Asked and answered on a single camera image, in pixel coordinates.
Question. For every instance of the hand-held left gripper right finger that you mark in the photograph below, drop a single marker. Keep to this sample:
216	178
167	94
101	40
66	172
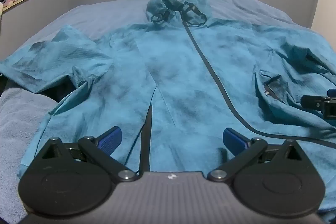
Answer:
234	140

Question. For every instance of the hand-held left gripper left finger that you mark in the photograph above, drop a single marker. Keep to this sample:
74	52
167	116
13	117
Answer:
110	140

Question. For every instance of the teal hooded zip jacket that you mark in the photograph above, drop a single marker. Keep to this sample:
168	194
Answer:
181	69

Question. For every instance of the wooden window sill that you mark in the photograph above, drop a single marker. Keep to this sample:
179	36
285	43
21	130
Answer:
19	1

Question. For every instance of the light blue towel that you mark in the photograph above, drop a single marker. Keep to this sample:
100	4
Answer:
18	119

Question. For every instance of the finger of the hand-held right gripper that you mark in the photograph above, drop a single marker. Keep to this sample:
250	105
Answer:
313	102

